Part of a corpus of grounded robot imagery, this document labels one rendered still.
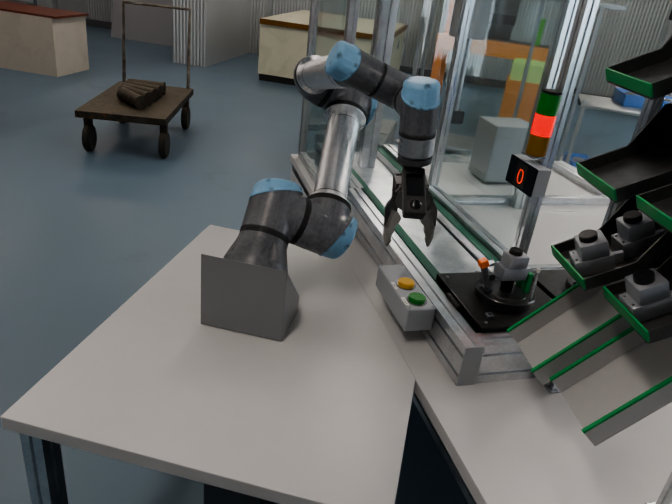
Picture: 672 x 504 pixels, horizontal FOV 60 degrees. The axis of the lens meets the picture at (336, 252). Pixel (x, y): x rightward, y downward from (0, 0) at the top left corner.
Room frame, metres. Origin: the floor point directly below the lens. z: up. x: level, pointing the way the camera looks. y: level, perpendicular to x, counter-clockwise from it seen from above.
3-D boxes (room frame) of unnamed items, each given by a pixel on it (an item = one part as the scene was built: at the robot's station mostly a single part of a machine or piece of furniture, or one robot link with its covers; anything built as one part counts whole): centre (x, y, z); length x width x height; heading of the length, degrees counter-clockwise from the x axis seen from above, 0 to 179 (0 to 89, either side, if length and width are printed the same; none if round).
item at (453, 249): (1.51, -0.34, 0.91); 0.84 x 0.28 x 0.10; 18
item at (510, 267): (1.22, -0.42, 1.06); 0.08 x 0.04 x 0.07; 108
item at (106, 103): (5.10, 1.85, 0.54); 1.30 x 0.76 x 1.08; 2
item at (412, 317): (1.23, -0.18, 0.93); 0.21 x 0.07 x 0.06; 18
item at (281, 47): (9.17, 0.34, 0.41); 2.16 x 1.75 x 0.81; 170
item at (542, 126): (1.43, -0.46, 1.33); 0.05 x 0.05 x 0.05
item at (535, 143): (1.43, -0.46, 1.28); 0.05 x 0.05 x 0.05
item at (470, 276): (1.21, -0.41, 0.96); 0.24 x 0.24 x 0.02; 18
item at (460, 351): (1.43, -0.18, 0.91); 0.89 x 0.06 x 0.11; 18
